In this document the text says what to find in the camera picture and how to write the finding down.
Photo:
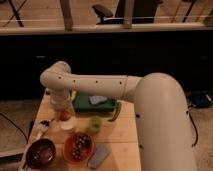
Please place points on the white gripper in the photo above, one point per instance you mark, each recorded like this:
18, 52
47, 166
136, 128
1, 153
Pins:
61, 99

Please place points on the orange apple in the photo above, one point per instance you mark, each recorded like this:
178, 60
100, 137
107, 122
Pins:
64, 115

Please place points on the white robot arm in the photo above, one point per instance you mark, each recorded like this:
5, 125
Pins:
162, 114

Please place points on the white paper cup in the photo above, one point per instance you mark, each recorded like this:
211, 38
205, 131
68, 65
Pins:
69, 125

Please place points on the green plastic cup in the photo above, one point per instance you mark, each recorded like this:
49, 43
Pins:
95, 124

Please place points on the green cutting board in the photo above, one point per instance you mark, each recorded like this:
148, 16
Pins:
82, 103

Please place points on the metal spoon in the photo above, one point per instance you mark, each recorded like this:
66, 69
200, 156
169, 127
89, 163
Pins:
42, 127

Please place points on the orange bowl with nuts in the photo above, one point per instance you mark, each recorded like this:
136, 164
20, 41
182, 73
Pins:
78, 148

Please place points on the dark brown bowl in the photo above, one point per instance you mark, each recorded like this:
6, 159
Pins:
40, 154

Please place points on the grey sponge block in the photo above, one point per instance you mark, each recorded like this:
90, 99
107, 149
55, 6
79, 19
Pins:
100, 154

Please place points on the black office chair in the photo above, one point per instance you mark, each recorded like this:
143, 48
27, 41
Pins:
144, 12

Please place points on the blue floor box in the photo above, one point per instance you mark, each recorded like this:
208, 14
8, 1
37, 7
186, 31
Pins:
201, 100

